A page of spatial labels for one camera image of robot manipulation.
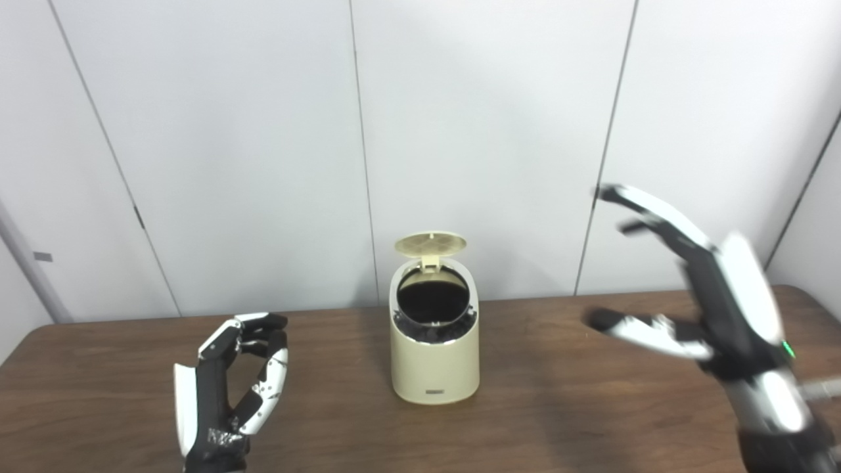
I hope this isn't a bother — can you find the white and black right hand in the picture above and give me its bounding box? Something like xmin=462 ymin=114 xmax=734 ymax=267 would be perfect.
xmin=585 ymin=184 xmax=796 ymax=382

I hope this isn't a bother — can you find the white and black left hand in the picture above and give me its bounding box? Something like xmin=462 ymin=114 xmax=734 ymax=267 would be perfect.
xmin=173 ymin=312 xmax=289 ymax=473

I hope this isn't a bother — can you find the cream-colored cylindrical bin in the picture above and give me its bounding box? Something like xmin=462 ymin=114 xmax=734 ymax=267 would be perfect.
xmin=389 ymin=231 xmax=480 ymax=405

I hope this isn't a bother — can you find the round cream bin lid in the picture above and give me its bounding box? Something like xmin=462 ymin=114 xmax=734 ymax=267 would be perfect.
xmin=395 ymin=231 xmax=467 ymax=271

